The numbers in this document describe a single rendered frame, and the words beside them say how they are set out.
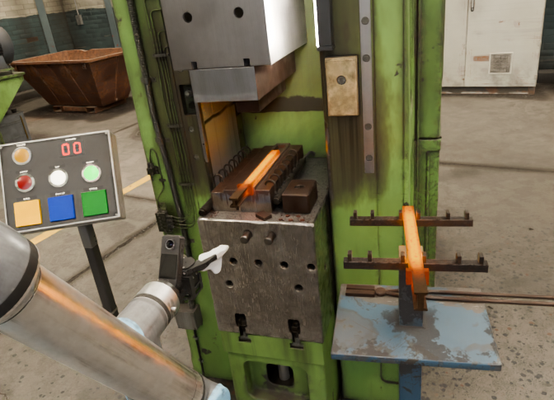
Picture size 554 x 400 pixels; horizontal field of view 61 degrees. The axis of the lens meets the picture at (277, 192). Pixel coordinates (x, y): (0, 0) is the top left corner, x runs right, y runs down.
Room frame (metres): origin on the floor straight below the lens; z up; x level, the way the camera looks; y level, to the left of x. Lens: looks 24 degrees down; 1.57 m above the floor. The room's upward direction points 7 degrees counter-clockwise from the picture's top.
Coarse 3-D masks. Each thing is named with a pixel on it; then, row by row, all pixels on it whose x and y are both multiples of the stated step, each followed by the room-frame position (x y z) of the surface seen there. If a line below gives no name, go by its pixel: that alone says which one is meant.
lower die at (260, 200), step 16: (288, 144) 1.72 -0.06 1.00; (256, 160) 1.61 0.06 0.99; (240, 176) 1.47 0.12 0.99; (272, 176) 1.43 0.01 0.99; (224, 192) 1.37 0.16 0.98; (256, 192) 1.34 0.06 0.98; (272, 192) 1.35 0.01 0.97; (224, 208) 1.38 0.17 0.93; (240, 208) 1.36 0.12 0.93; (256, 208) 1.34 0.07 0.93; (272, 208) 1.33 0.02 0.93
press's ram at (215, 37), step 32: (160, 0) 1.41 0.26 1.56; (192, 0) 1.37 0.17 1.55; (224, 0) 1.34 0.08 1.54; (256, 0) 1.31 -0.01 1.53; (288, 0) 1.51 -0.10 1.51; (192, 32) 1.38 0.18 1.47; (224, 32) 1.35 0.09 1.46; (256, 32) 1.32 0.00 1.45; (288, 32) 1.49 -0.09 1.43; (192, 64) 1.39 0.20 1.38; (224, 64) 1.35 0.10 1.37; (256, 64) 1.32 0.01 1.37
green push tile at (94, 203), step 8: (88, 192) 1.36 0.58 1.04; (96, 192) 1.36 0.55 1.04; (104, 192) 1.36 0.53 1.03; (88, 200) 1.34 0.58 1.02; (96, 200) 1.35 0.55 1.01; (104, 200) 1.35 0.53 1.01; (88, 208) 1.33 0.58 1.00; (96, 208) 1.33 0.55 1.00; (104, 208) 1.33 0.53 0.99; (88, 216) 1.33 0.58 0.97
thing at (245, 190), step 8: (272, 152) 1.63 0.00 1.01; (264, 160) 1.55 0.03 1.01; (272, 160) 1.56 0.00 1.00; (256, 168) 1.48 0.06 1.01; (264, 168) 1.48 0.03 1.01; (256, 176) 1.41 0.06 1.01; (240, 184) 1.35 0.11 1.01; (248, 184) 1.34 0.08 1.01; (240, 192) 1.29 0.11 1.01; (248, 192) 1.33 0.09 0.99; (232, 200) 1.25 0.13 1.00; (240, 200) 1.28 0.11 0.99
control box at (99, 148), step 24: (24, 144) 1.44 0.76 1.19; (48, 144) 1.44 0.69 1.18; (72, 144) 1.44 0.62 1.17; (96, 144) 1.44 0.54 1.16; (0, 168) 1.40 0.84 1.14; (24, 168) 1.40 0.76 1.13; (48, 168) 1.40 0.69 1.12; (72, 168) 1.40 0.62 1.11; (24, 192) 1.36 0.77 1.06; (48, 192) 1.36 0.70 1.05; (72, 192) 1.36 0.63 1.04; (120, 192) 1.41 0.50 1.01; (48, 216) 1.32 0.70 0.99; (96, 216) 1.33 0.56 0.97; (120, 216) 1.34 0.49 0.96
